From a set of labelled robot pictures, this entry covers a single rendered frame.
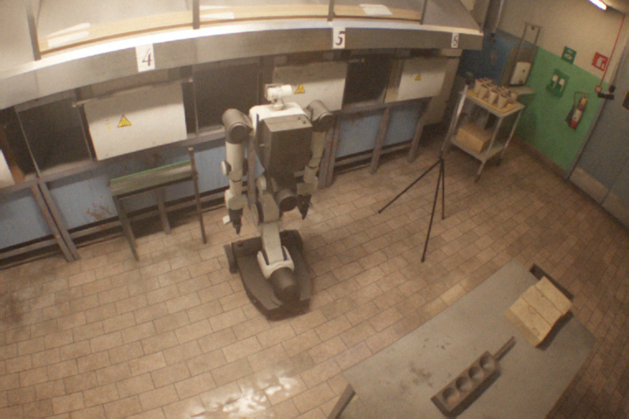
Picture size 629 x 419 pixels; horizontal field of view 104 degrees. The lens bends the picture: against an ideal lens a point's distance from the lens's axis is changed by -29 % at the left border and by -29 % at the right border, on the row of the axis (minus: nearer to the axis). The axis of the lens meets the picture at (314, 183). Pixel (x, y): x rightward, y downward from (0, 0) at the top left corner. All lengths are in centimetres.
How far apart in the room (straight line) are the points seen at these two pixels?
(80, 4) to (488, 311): 265
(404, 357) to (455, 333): 27
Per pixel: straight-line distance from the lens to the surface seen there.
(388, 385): 139
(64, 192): 270
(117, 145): 228
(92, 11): 210
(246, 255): 252
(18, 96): 198
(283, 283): 215
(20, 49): 206
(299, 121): 159
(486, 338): 166
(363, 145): 344
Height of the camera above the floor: 211
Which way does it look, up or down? 38 degrees down
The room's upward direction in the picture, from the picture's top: 7 degrees clockwise
